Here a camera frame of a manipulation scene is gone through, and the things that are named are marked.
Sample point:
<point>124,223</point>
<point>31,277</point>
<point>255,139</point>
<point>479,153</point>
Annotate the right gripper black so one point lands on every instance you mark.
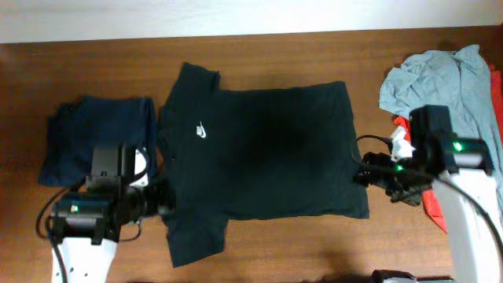
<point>372,170</point>

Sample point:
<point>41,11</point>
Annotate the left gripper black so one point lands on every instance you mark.
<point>166,195</point>

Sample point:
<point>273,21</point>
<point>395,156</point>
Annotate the black t-shirt with white logo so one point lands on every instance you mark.
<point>253,154</point>

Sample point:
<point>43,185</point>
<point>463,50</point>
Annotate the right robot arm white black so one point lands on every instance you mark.
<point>460,172</point>

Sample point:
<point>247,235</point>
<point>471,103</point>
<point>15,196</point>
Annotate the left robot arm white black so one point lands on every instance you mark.
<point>84,225</point>

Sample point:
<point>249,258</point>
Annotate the red garment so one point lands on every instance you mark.
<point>431,205</point>

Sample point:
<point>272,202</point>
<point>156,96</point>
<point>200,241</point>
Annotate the folded navy blue garment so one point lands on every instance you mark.
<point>77,127</point>

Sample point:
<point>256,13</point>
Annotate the grey t-shirt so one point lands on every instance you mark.
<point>458,79</point>

